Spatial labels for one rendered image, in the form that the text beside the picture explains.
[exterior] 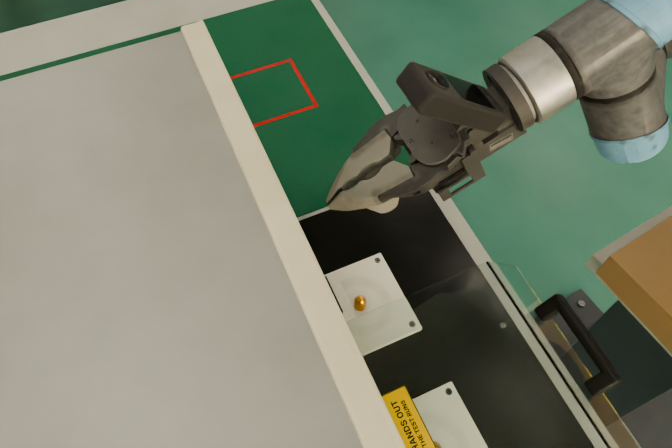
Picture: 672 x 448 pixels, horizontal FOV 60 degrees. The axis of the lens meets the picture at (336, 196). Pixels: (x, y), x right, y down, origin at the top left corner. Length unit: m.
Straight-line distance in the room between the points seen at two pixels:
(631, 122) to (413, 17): 2.08
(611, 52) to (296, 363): 0.39
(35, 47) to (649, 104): 1.29
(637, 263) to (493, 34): 1.73
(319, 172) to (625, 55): 0.68
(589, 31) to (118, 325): 0.46
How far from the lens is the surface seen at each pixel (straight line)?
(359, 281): 0.98
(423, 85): 0.50
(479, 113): 0.54
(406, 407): 0.63
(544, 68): 0.57
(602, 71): 0.59
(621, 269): 1.07
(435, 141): 0.56
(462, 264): 1.03
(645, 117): 0.66
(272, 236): 0.41
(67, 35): 1.55
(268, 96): 1.28
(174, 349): 0.38
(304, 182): 1.13
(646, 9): 0.60
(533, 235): 2.03
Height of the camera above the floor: 1.67
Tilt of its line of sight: 56 degrees down
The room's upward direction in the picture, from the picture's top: straight up
